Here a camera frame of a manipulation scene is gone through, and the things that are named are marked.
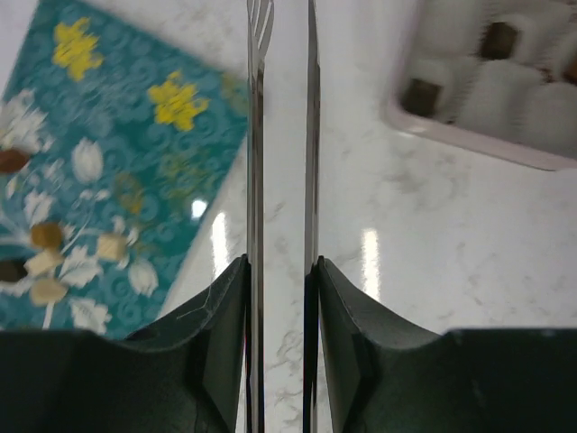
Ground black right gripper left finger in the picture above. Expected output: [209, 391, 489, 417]
[1, 257, 248, 432]

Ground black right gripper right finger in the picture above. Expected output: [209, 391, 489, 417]
[318, 259, 576, 432]

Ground white chocolate cube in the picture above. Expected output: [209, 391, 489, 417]
[96, 233, 126, 262]

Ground caramel chocolate piece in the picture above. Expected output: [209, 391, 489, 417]
[31, 222, 63, 249]

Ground dark chocolate square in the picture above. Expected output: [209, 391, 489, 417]
[401, 78, 443, 117]

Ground brown chocolate piece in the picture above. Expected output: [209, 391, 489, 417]
[0, 149, 30, 174]

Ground dark chocolate cube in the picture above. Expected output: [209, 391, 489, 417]
[480, 22, 518, 60]

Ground metal tongs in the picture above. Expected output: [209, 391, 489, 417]
[245, 0, 322, 433]

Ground brown chocolate cube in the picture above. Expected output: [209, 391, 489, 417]
[563, 58, 577, 85]

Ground white chocolate block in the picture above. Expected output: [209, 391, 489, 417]
[30, 278, 68, 306]

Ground white chocolate piece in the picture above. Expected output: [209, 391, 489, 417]
[24, 250, 64, 276]

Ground pink chocolate tin box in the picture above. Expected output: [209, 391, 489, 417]
[386, 1, 576, 170]

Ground teal floral tray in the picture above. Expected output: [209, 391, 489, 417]
[1, 1, 248, 338]

